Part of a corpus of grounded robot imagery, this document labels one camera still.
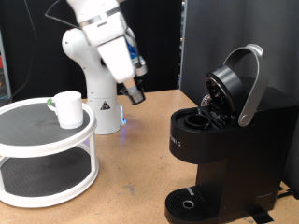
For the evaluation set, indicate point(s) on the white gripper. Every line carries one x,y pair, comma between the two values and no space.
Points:
115,56

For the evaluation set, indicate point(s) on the black reusable coffee pod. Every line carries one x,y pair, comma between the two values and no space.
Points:
137,99

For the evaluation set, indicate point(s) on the white mug with green tape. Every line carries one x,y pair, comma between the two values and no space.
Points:
70,109

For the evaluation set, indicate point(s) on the black Keurig coffee machine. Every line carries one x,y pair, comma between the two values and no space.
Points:
249,149

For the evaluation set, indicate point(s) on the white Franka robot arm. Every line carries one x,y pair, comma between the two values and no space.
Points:
99,93

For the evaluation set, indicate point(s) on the white two-tier turntable shelf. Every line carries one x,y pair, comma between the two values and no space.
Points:
37,124

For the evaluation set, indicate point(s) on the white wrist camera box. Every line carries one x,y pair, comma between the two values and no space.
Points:
137,62

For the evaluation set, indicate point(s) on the grey metal frame post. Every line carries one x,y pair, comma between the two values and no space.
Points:
181,46

